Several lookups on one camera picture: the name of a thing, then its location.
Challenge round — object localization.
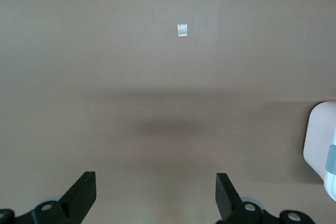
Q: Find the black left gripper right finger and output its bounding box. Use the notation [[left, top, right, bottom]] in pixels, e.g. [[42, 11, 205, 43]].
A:
[[215, 173, 314, 224]]

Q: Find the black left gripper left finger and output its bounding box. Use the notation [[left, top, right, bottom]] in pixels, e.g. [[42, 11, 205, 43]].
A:
[[0, 171, 97, 224]]

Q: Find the white box lid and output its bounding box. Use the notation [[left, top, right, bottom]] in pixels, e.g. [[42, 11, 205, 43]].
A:
[[322, 126, 336, 201]]

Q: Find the pink plastic box base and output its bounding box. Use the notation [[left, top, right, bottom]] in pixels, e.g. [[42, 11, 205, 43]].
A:
[[303, 100, 336, 182]]

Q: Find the grey lid clip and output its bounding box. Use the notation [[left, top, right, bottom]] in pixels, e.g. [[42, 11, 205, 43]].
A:
[[324, 144, 336, 176]]

